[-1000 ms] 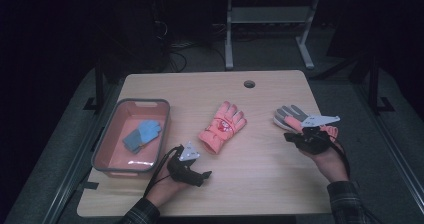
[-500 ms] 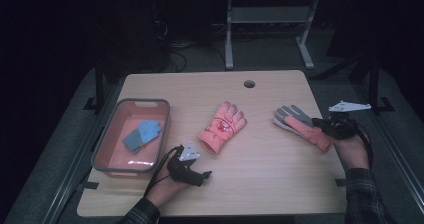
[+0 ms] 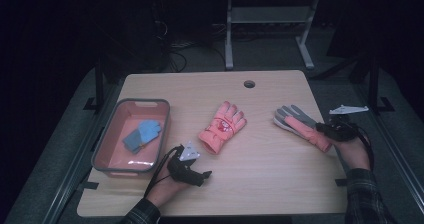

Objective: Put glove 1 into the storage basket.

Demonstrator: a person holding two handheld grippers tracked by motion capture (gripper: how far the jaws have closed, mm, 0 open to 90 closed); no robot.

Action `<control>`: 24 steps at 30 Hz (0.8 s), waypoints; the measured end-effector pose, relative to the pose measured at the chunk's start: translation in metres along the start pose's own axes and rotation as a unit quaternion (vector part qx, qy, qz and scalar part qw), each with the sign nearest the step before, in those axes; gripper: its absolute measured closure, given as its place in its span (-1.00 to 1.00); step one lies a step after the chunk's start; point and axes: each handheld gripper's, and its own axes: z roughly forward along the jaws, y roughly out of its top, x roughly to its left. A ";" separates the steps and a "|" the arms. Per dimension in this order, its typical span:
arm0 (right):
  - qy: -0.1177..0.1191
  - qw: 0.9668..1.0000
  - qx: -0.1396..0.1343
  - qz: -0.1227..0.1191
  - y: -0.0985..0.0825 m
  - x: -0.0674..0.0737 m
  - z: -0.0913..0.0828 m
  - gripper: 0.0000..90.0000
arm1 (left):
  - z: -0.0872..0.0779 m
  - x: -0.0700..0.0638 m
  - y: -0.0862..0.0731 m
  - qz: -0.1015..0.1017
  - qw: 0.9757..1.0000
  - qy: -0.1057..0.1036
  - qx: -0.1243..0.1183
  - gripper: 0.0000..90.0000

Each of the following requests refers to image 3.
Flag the black floor cables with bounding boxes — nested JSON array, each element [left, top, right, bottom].
[[156, 17, 228, 73]]

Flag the pink basin with grey rim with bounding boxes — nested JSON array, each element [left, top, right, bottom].
[[90, 98, 171, 178]]

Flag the grey and pink glove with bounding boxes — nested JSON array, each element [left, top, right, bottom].
[[273, 104, 333, 153]]

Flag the person's left hand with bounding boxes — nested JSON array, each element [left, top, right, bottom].
[[145, 169, 192, 208]]

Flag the coral pink padded glove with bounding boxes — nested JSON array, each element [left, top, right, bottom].
[[198, 100, 248, 156]]

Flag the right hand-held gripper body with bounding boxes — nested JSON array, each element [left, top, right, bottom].
[[328, 104, 370, 143]]

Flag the white metal stand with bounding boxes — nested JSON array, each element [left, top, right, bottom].
[[224, 0, 322, 71]]

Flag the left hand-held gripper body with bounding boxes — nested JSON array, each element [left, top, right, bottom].
[[167, 141, 203, 187]]

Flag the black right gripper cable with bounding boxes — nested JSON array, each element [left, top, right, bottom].
[[353, 123, 375, 170]]

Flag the person's right hand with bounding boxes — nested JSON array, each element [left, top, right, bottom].
[[329, 134, 372, 171]]

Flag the blue knit glove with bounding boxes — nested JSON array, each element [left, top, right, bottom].
[[122, 119, 163, 154]]

